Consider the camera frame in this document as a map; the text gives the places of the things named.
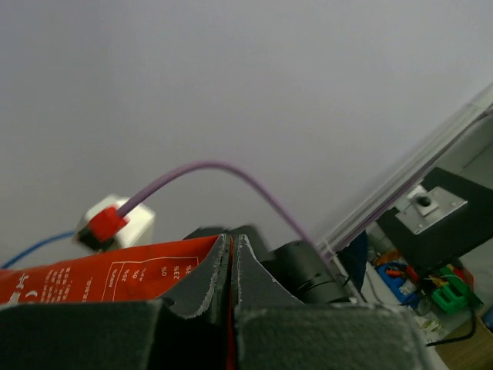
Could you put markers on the blue checkered paper bag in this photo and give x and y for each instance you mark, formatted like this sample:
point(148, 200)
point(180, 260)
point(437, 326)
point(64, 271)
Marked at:
point(36, 246)

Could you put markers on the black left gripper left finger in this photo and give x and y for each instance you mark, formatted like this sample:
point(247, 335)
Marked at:
point(185, 328)

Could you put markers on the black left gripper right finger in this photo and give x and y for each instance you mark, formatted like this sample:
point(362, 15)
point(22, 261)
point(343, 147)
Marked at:
point(275, 330)

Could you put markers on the orange cream cassava chips bag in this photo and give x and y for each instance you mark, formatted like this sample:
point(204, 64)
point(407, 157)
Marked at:
point(127, 275)

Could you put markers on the aluminium table frame rail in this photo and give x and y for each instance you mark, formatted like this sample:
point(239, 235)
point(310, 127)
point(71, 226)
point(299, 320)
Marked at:
point(409, 173)

